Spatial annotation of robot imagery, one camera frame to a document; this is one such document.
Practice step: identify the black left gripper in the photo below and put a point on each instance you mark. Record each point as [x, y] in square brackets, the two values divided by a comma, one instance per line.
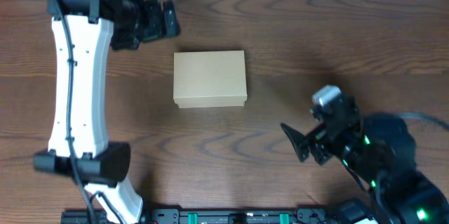
[124, 29]

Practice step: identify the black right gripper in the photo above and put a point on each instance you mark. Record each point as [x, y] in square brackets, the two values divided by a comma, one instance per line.
[319, 140]

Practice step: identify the brown cardboard box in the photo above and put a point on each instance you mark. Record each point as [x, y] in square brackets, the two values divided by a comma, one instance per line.
[209, 79]

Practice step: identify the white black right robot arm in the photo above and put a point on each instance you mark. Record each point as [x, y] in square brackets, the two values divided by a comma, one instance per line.
[377, 150]

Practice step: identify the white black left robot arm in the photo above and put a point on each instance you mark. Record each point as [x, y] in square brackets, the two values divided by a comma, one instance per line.
[79, 146]

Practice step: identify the black mounting rail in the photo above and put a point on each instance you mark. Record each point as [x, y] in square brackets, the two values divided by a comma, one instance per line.
[301, 215]

